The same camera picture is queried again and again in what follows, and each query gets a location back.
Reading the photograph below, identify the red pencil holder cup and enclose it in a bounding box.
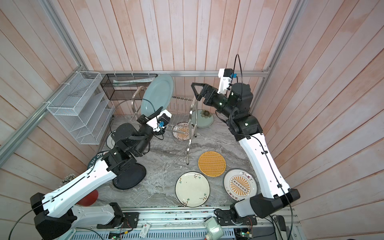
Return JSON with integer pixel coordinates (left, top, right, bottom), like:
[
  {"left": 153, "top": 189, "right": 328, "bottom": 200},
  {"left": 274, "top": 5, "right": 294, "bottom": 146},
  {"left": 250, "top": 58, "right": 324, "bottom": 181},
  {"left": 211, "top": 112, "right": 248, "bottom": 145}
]
[{"left": 61, "top": 174, "right": 99, "bottom": 207}]

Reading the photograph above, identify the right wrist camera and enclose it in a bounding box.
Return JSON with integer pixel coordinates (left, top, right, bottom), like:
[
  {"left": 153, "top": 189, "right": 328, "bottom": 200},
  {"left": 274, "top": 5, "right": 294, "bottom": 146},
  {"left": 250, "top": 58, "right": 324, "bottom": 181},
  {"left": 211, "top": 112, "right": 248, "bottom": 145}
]
[{"left": 217, "top": 69, "right": 234, "bottom": 94}]

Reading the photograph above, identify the dark navy plate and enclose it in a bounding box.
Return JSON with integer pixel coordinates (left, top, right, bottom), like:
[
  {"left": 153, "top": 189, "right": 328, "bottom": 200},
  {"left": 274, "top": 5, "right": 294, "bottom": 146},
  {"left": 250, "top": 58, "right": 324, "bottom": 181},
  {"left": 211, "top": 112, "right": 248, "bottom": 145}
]
[{"left": 113, "top": 163, "right": 147, "bottom": 190}]

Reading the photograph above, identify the orange sunburst plate under rack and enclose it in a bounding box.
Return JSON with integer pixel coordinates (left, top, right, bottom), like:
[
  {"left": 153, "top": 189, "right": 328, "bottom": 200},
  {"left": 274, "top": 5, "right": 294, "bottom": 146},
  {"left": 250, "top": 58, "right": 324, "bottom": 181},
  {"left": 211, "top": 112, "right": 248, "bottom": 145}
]
[{"left": 172, "top": 122, "right": 190, "bottom": 141}]

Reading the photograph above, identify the white wire wall shelf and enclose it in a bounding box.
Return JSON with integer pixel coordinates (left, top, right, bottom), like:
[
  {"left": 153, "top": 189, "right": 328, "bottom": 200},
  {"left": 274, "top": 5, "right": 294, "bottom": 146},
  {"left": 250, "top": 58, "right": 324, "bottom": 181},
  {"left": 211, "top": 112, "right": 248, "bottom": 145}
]
[{"left": 47, "top": 72, "right": 114, "bottom": 145}]

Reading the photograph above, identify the white green device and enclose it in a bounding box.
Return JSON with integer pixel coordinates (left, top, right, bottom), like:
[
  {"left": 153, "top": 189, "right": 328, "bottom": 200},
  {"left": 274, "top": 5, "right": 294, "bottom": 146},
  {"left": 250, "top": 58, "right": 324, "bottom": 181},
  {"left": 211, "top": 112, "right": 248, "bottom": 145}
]
[{"left": 204, "top": 217, "right": 224, "bottom": 240}]

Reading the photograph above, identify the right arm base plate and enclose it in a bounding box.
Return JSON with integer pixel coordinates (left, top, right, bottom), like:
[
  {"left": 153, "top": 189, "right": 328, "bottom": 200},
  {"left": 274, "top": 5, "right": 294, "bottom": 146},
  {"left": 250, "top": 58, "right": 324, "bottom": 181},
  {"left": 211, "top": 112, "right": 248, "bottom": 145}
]
[{"left": 214, "top": 209, "right": 257, "bottom": 227}]

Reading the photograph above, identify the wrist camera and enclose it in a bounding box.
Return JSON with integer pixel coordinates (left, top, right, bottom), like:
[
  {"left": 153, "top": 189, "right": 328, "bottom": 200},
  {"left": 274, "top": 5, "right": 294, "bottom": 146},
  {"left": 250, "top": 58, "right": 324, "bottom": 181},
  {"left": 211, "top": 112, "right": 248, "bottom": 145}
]
[
  {"left": 154, "top": 110, "right": 172, "bottom": 134},
  {"left": 217, "top": 69, "right": 234, "bottom": 94}
]

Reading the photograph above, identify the white plate black clover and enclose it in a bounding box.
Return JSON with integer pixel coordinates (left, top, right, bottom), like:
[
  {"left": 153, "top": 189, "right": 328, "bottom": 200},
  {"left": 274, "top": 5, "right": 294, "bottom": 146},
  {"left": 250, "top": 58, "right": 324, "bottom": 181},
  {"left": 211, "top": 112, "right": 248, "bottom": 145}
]
[{"left": 106, "top": 132, "right": 116, "bottom": 150}]

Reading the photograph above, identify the light teal flower plate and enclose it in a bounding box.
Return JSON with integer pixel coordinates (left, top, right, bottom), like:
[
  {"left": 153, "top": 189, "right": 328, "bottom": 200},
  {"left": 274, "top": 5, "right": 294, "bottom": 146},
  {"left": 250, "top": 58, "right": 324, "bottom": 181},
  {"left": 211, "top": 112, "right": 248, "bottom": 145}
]
[{"left": 191, "top": 110, "right": 214, "bottom": 128}]

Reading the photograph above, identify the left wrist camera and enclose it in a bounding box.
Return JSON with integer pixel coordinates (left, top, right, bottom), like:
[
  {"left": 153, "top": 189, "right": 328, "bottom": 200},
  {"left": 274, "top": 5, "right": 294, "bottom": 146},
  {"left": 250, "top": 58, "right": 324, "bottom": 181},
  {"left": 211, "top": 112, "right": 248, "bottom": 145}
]
[{"left": 154, "top": 110, "right": 172, "bottom": 134}]

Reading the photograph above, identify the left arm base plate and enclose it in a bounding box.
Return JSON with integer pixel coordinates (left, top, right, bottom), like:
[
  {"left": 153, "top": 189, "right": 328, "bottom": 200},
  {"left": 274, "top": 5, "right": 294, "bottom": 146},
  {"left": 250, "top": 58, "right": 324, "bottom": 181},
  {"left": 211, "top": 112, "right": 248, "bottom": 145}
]
[{"left": 97, "top": 212, "right": 140, "bottom": 229}]

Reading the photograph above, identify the grey green plate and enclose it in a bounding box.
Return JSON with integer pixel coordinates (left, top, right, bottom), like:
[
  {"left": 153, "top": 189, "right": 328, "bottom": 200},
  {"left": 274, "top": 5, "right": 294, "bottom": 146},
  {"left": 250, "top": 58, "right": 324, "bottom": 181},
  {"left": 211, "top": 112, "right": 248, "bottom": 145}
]
[{"left": 141, "top": 74, "right": 174, "bottom": 117}]

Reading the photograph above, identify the black mesh wall basket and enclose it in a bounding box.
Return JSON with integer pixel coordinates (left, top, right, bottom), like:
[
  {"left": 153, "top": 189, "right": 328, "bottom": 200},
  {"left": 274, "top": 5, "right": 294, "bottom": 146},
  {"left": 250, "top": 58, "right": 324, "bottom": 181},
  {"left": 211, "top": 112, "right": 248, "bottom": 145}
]
[{"left": 101, "top": 74, "right": 158, "bottom": 101}]

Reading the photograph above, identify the aluminium frame rail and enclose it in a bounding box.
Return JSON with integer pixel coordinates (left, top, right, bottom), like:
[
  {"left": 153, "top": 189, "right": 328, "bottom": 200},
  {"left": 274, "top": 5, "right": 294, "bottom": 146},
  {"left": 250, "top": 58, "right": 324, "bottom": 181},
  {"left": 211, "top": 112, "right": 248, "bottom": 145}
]
[{"left": 1, "top": 1, "right": 308, "bottom": 167}]

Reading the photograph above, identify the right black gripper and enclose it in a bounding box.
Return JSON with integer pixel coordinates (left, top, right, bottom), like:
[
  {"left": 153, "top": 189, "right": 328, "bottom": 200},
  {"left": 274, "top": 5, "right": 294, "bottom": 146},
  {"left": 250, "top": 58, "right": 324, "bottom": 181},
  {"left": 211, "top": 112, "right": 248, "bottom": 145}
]
[{"left": 193, "top": 84, "right": 237, "bottom": 124}]

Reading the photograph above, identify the orange sunburst plate right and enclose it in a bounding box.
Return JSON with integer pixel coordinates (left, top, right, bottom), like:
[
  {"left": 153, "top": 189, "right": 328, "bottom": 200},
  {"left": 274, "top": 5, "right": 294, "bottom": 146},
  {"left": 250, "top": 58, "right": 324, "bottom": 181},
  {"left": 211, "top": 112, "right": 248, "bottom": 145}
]
[{"left": 223, "top": 169, "right": 258, "bottom": 202}]

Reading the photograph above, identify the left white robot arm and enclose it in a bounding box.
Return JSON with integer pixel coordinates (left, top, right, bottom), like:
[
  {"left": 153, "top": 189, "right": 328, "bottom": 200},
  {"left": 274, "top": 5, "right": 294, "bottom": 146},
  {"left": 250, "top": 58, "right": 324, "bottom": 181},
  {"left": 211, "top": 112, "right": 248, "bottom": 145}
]
[{"left": 30, "top": 108, "right": 172, "bottom": 240}]

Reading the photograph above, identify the yellow woven plate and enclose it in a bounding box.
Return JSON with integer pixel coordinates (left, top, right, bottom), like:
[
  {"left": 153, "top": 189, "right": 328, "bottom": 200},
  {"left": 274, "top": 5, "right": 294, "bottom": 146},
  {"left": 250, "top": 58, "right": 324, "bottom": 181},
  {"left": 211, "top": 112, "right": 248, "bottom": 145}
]
[{"left": 198, "top": 151, "right": 227, "bottom": 177}]

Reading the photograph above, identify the green rim lettered plate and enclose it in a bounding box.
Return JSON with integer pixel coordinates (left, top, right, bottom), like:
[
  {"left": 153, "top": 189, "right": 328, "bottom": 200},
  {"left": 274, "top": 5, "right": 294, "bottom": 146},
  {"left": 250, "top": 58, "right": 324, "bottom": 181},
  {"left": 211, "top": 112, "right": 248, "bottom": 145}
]
[{"left": 87, "top": 151, "right": 109, "bottom": 169}]

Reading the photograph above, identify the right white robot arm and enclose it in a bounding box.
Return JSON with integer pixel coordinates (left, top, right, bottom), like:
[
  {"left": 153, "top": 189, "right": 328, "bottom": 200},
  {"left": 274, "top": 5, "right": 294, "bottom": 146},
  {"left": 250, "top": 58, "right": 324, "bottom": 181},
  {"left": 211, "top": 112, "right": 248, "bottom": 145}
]
[{"left": 191, "top": 83, "right": 301, "bottom": 221}]

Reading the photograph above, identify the cream floral plate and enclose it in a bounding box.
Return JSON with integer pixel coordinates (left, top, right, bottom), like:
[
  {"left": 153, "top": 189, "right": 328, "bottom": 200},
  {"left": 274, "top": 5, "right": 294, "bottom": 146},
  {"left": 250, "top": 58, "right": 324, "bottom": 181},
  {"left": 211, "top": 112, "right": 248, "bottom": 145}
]
[{"left": 175, "top": 172, "right": 210, "bottom": 208}]

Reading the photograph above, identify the steel wire dish rack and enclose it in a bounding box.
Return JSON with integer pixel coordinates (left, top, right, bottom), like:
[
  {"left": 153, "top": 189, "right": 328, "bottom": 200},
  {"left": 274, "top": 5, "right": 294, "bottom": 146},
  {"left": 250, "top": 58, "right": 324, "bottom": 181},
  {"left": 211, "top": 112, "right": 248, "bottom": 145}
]
[{"left": 130, "top": 86, "right": 199, "bottom": 165}]

